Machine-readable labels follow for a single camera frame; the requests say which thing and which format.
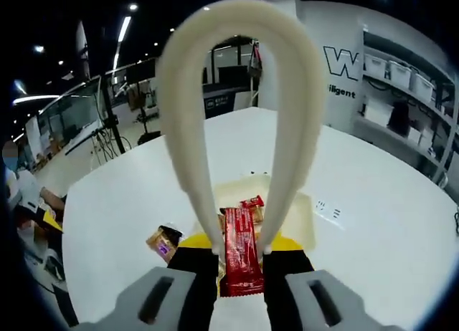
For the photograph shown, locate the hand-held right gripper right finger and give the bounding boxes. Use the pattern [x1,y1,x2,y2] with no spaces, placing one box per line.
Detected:
[262,234,390,331]

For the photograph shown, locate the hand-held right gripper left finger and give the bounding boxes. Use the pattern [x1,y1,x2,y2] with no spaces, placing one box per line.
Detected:
[77,233,220,331]

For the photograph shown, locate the gold purple snack packet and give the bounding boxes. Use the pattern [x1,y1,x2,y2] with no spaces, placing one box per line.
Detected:
[146,223,180,266]

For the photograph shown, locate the beige hexagonal food container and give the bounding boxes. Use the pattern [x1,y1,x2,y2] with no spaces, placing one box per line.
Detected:
[214,173,317,250]

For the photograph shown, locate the small red candy packet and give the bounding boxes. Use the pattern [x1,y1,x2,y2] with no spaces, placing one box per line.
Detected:
[239,196,265,209]

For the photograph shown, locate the beige plastic food tongs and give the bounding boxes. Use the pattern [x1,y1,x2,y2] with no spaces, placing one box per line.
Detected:
[154,0,326,256]

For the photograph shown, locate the white paper sheet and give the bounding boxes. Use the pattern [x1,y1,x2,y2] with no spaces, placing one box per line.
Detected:
[311,198,349,230]

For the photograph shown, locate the black tripod stand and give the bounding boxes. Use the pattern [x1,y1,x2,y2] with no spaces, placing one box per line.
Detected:
[91,72,126,156]

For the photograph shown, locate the grey metal shelf rack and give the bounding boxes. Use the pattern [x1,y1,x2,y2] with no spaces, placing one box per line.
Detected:
[353,22,459,188]

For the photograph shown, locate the white box on shelf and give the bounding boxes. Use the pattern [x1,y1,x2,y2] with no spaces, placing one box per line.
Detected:
[361,97,390,128]

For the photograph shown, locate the black bag on shelf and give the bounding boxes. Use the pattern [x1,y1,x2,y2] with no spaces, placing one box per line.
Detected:
[387,101,412,137]

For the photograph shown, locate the dark low counter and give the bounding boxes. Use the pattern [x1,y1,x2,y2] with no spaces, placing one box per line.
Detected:
[202,83,254,121]

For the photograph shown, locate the row of white storage bins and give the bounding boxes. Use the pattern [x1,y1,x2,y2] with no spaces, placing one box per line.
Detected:
[364,53,437,99]

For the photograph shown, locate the white rack with bags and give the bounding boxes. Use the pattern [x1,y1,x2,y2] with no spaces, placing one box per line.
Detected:
[247,39,265,108]

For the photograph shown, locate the tilted screen on stand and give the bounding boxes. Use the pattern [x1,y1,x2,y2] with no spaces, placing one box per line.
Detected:
[75,21,90,80]

